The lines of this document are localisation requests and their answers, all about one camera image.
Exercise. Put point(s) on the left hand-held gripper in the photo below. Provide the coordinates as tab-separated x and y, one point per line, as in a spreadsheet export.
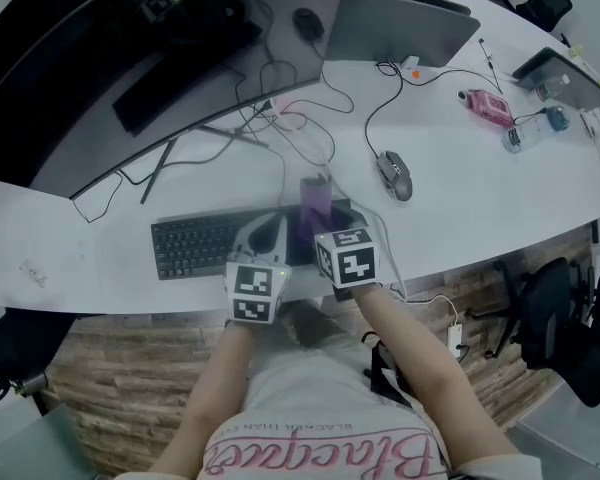
252	288

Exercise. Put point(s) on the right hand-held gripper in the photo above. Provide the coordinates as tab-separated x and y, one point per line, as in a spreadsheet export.
350	263

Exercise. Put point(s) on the purple cloth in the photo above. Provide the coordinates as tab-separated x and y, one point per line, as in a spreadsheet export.
316	208

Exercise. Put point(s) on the black keyboard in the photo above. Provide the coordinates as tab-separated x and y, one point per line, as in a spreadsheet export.
190	248

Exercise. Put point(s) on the person's left forearm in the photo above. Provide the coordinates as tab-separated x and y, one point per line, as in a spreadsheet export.
215	393

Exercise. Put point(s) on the person's right forearm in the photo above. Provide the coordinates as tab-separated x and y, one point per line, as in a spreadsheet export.
420	368

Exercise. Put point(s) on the gray gaming mouse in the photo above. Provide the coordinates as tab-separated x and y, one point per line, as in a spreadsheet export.
395	175

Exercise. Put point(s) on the person's legs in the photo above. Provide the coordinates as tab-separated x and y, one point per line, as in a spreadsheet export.
310	328

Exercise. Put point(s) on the white power adapter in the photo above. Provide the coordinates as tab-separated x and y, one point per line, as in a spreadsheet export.
454	340

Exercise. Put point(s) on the person's light printed t-shirt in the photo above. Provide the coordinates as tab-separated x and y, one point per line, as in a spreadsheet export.
320	398

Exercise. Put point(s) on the pink device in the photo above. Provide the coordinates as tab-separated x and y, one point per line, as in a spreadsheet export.
490	108

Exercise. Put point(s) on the large curved black monitor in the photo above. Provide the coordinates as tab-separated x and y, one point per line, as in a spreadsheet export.
130	118

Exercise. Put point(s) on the clear bottle with dark label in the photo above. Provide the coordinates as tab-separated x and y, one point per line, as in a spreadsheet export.
525	138

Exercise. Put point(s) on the small teal device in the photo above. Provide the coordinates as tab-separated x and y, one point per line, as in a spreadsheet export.
558	119

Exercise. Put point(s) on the clear crumpled wrapper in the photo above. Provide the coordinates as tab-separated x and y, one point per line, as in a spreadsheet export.
34	273

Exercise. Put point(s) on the clear plastic bottle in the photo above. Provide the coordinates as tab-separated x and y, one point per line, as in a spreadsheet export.
550	89

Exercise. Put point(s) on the shiny metal cylinder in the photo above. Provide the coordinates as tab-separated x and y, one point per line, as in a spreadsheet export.
30	383

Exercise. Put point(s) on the frosted glass panel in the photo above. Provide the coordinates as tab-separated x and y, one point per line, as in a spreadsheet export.
25	448

